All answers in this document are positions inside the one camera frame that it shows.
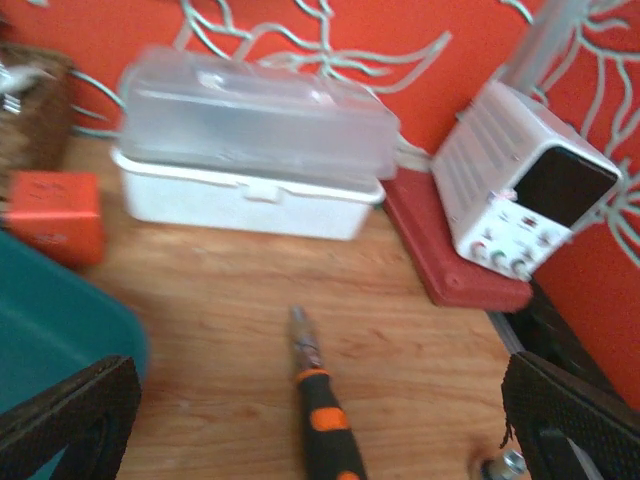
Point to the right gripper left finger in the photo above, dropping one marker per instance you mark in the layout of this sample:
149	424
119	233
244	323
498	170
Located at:
87	418

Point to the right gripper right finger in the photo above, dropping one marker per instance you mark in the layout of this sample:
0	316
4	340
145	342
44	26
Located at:
547	410

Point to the teal plastic tray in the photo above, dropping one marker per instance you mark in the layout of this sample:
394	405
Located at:
55	324

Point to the red cube block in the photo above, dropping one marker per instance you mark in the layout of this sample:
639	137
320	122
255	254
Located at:
58	214

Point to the white power supply unit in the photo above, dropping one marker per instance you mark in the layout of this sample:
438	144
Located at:
515	181

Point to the red mat under supply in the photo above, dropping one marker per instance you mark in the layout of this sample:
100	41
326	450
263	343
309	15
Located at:
413	205

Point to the woven wicker basket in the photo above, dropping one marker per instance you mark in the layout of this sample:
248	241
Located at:
37	136

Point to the orange handled screwdriver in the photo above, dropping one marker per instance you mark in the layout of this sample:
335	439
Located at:
330	448

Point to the white plastic handled case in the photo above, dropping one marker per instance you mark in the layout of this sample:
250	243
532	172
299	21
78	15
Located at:
219	143

